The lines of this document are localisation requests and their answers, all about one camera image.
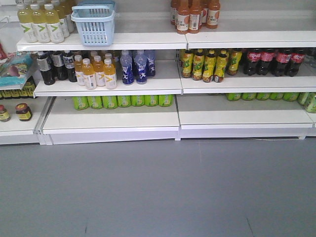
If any light blue plastic basket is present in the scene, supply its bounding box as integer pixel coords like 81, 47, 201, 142
71, 0, 116, 46

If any blue sports drink bottle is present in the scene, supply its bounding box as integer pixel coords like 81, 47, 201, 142
146, 50, 156, 77
135, 50, 147, 84
120, 50, 134, 85

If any green drink bottles row left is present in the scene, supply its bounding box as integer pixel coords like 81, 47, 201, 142
72, 94, 174, 110

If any green drink bottles row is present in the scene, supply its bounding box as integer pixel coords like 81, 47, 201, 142
72, 94, 174, 110
226, 92, 316, 114

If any yellow lemon tea bottle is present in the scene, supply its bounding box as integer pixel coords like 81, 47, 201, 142
182, 49, 194, 78
202, 49, 216, 83
192, 49, 204, 80
214, 49, 228, 83
227, 48, 242, 76

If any orange juice bottle white label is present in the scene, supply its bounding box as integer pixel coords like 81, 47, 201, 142
103, 58, 117, 89
93, 55, 106, 86
74, 55, 85, 86
82, 58, 97, 90

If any white shelf unit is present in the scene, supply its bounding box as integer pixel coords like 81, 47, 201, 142
0, 0, 316, 145

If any orange C100 juice bottle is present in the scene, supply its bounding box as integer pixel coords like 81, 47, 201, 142
206, 0, 221, 29
176, 0, 190, 35
189, 0, 202, 34

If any cola bottle red label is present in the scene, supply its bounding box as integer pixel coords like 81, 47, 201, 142
287, 48, 306, 77
256, 48, 275, 76
271, 48, 292, 77
243, 48, 262, 76

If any dark tea bottle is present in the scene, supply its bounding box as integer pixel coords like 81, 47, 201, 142
37, 51, 55, 85
52, 51, 68, 80
63, 50, 77, 82

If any red lid sauce jar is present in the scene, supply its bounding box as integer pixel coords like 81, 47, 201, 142
0, 104, 11, 122
15, 103, 33, 121

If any pale green drink bottle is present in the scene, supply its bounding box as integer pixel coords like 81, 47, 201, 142
44, 3, 64, 43
17, 3, 38, 43
30, 3, 51, 43

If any green drink bottles row right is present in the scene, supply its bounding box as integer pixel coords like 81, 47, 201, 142
226, 92, 316, 114

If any teal snack bag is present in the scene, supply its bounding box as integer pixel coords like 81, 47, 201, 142
0, 54, 33, 89

